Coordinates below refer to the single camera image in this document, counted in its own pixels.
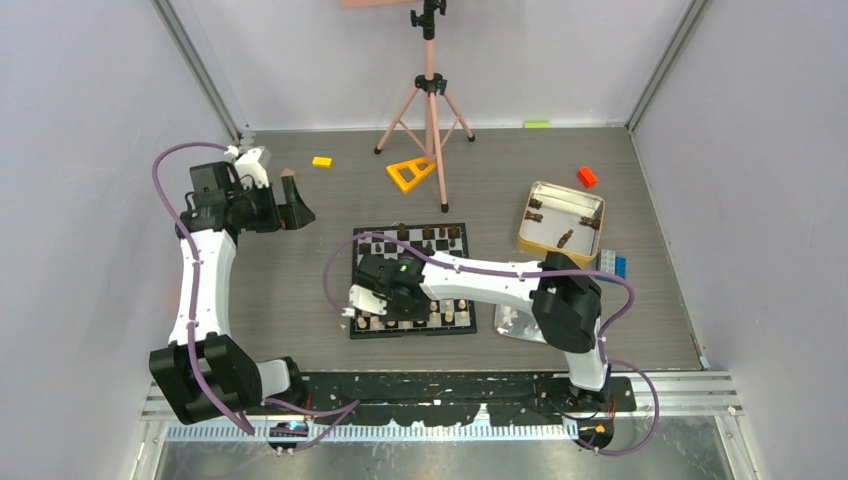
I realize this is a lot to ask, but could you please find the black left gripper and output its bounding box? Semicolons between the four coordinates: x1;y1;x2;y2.
228;176;314;234

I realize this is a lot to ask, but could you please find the black white chess board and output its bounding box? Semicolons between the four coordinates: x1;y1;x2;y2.
349;223;477;340

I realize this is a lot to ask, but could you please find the silver metal tray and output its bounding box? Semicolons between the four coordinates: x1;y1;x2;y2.
493;305;546;344

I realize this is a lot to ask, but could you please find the yellow tin box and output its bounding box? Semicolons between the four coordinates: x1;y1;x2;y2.
516;181;606;268

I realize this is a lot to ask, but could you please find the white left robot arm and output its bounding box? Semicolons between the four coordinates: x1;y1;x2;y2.
148;161;315;425

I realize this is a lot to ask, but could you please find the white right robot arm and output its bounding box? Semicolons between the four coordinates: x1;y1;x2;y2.
346;251;611;411

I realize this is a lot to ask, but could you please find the small yellow block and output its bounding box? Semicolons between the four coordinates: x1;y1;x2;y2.
312;156;333;168

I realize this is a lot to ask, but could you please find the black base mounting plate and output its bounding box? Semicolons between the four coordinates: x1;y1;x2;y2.
277;371;636;427

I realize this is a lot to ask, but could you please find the dark piece in tin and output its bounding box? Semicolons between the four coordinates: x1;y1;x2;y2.
557;229;574;249

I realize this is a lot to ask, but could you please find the blue lego brick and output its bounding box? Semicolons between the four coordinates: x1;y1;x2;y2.
596;249;628;279

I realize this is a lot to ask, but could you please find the red block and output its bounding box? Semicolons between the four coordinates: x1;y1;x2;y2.
577;166;598;189

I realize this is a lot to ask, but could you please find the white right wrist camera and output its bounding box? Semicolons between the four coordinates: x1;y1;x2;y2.
341;285;388;318

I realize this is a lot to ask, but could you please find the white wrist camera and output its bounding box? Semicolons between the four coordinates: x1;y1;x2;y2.
224;145;271;189
341;285;388;318

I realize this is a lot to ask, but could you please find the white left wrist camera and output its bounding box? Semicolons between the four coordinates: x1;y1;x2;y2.
224;145;271;189

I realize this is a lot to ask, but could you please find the yellow triangular frame block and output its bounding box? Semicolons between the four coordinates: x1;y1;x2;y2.
386;157;436;194

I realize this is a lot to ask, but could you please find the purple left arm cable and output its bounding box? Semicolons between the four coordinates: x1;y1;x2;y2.
152;142;362;453

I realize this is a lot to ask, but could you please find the pink camera tripod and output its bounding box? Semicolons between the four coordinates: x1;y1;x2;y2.
373;0;476;214

